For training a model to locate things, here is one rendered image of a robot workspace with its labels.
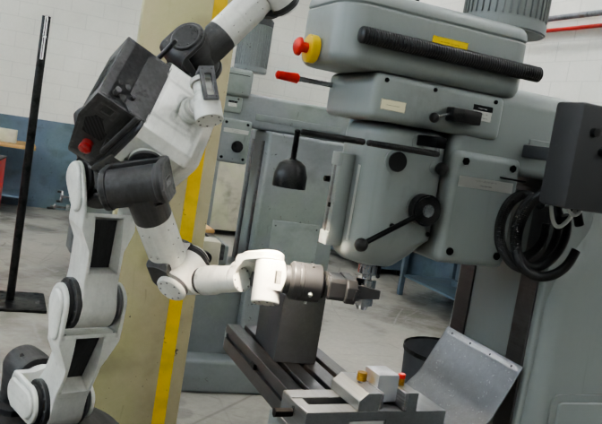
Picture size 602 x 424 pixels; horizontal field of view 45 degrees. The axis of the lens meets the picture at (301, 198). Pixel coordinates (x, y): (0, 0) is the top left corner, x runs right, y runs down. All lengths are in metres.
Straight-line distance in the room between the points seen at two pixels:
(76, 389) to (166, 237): 0.69
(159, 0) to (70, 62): 7.28
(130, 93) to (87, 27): 8.84
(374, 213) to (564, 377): 0.63
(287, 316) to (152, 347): 1.55
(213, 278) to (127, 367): 1.76
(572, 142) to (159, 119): 0.91
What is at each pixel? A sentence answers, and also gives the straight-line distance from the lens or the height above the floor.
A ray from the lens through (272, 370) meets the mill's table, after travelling 1.93.
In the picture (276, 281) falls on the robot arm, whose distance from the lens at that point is 1.64.
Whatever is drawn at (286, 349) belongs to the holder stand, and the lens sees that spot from 2.00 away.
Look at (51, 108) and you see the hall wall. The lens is 10.49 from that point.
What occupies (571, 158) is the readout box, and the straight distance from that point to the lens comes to 1.51.
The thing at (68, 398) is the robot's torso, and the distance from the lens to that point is 2.25.
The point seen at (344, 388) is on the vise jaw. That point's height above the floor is 1.05.
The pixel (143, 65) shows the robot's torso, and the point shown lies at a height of 1.67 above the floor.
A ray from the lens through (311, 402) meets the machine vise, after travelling 1.60.
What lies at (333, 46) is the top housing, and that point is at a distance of 1.52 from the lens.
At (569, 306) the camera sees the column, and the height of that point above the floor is 1.28.
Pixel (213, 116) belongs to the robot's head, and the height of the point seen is 1.58.
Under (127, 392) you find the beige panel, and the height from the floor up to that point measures 0.29.
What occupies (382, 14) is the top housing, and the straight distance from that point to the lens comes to 1.53.
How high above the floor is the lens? 1.58
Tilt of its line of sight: 5 degrees down
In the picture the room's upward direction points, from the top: 9 degrees clockwise
